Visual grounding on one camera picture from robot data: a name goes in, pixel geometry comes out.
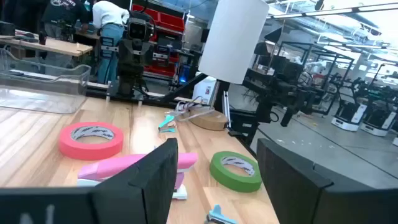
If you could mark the wooden workbench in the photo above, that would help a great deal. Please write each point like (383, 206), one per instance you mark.
(56, 46)

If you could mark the red storage bins rack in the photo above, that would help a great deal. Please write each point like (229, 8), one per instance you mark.
(169, 20)

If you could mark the green tape roll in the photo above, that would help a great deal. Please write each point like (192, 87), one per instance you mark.
(230, 182)

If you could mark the ceiling light bar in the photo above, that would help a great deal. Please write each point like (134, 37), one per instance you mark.
(329, 12)

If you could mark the blue staple remover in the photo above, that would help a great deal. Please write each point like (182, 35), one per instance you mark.
(217, 215)

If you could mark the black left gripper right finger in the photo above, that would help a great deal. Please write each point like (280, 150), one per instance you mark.
(295, 193)

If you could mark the black aluminium table frame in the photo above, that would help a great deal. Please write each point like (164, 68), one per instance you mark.
(149, 100)

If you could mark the teal staple remover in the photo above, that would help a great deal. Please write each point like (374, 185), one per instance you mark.
(166, 122)

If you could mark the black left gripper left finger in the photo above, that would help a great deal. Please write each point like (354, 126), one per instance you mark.
(149, 193)

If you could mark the black robot workstation frame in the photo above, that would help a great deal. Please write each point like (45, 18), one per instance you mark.
(280, 84)

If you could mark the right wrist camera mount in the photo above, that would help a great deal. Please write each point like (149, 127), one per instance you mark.
(136, 30)

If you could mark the white paper roll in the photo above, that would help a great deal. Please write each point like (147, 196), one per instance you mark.
(233, 40)

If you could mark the white box with red label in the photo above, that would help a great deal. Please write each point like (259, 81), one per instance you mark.
(203, 90)

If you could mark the pink tape roll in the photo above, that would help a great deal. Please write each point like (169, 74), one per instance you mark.
(90, 154)

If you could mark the clear plastic bin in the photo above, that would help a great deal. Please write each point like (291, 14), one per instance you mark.
(46, 93)

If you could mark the person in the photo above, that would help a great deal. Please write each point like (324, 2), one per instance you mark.
(65, 12)
(109, 15)

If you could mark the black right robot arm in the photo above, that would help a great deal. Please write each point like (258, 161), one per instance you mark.
(129, 85)

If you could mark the white base mobile robot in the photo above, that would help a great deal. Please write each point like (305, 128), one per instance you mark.
(377, 127)
(348, 123)

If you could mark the pink marker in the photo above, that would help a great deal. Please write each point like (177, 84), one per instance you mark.
(109, 168)

